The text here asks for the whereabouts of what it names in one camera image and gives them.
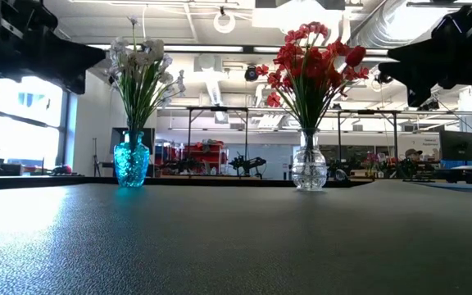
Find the black ceiling camera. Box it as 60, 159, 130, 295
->
243, 65, 260, 82

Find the red storage shelf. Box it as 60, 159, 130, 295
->
186, 141, 225, 175

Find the white artificial flower bunch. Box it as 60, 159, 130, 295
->
147, 52, 188, 136
103, 40, 138, 136
125, 15, 167, 136

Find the black table mat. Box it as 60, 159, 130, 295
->
0, 182, 472, 295

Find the blue glass vase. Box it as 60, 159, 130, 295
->
113, 129, 151, 188

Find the white artificial tulip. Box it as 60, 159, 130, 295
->
111, 36, 130, 52
145, 39, 166, 62

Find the person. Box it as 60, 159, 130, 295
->
399, 147, 436, 179

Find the black tripod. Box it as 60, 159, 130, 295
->
92, 137, 102, 177

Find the black metal station frame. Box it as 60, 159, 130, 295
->
185, 106, 250, 163
336, 108, 400, 163

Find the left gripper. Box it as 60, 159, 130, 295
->
0, 0, 107, 94

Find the red artificial flower bunch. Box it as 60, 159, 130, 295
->
275, 20, 331, 130
255, 63, 302, 130
324, 39, 371, 130

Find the red artificial tulip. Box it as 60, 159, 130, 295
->
344, 44, 367, 69

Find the clear glass vase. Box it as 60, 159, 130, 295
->
291, 127, 329, 193

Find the white ceiling ring fixture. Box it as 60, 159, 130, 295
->
213, 11, 237, 34

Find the silver ventilation duct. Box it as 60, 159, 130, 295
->
350, 0, 425, 48

